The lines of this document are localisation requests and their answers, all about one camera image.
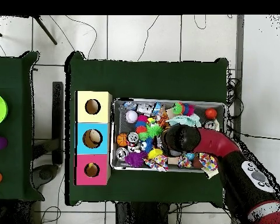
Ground colourful dotted cloth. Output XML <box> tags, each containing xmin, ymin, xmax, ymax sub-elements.
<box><xmin>198</xmin><ymin>152</ymin><xmax>219</xmax><ymax>179</ymax></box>

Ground grey floor cable cover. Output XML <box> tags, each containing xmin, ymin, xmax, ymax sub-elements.
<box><xmin>230</xmin><ymin>15</ymin><xmax>245</xmax><ymax>141</ymax></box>

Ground black cable with connector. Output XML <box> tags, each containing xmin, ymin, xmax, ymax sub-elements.
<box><xmin>226</xmin><ymin>124</ymin><xmax>280</xmax><ymax>141</ymax></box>

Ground white dimpled ball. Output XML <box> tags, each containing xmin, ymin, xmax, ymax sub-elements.
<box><xmin>124</xmin><ymin>110</ymin><xmax>138</xmax><ymax>124</ymax></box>

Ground crushed red soda can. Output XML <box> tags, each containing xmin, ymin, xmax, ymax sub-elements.
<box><xmin>126</xmin><ymin>132</ymin><xmax>140</xmax><ymax>146</ymax></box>

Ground rainbow fuzzy caterpillar toy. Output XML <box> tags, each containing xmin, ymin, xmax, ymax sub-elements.
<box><xmin>171</xmin><ymin>102</ymin><xmax>195</xmax><ymax>117</ymax></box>

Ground purple spiky toy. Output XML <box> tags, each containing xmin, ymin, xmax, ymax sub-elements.
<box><xmin>124</xmin><ymin>151</ymin><xmax>147</xmax><ymax>168</ymax></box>

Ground black cable bundle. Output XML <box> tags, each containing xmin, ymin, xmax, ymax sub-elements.
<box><xmin>225</xmin><ymin>66</ymin><xmax>244</xmax><ymax>138</ymax></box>

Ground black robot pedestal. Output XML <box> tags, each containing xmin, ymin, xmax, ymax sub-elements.
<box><xmin>115</xmin><ymin>201</ymin><xmax>171</xmax><ymax>224</ymax></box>

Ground dark green tablecloth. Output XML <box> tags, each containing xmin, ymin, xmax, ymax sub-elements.
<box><xmin>0</xmin><ymin>51</ymin><xmax>46</xmax><ymax>202</ymax></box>
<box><xmin>64</xmin><ymin>51</ymin><xmax>230</xmax><ymax>208</ymax></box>

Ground wooden box with three holes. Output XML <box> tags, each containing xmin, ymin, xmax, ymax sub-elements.
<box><xmin>73</xmin><ymin>90</ymin><xmax>113</xmax><ymax>187</ymax></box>

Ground shallow clear mesh bin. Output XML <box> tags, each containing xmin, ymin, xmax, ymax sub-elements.
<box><xmin>110</xmin><ymin>98</ymin><xmax>226</xmax><ymax>174</ymax></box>

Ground thin black floor cable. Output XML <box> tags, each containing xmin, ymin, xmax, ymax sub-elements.
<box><xmin>193</xmin><ymin>15</ymin><xmax>208</xmax><ymax>30</ymax></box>
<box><xmin>65</xmin><ymin>15</ymin><xmax>98</xmax><ymax>60</ymax></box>
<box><xmin>136</xmin><ymin>15</ymin><xmax>160</xmax><ymax>62</ymax></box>

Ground small toy basketball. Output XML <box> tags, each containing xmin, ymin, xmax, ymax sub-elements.
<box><xmin>116</xmin><ymin>132</ymin><xmax>128</xmax><ymax>147</ymax></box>

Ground crushed clear plastic bottle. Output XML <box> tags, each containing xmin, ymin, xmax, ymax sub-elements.
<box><xmin>120</xmin><ymin>100</ymin><xmax>162</xmax><ymax>116</ymax></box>

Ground black tripod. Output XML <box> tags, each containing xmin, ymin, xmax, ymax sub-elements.
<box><xmin>0</xmin><ymin>15</ymin><xmax>58</xmax><ymax>46</ymax></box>

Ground orange ball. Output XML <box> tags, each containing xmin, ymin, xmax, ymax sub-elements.
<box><xmin>205</xmin><ymin>107</ymin><xmax>218</xmax><ymax>120</ymax></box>

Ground mint green cloth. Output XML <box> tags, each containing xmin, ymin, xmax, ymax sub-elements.
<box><xmin>167</xmin><ymin>114</ymin><xmax>202</xmax><ymax>128</ymax></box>

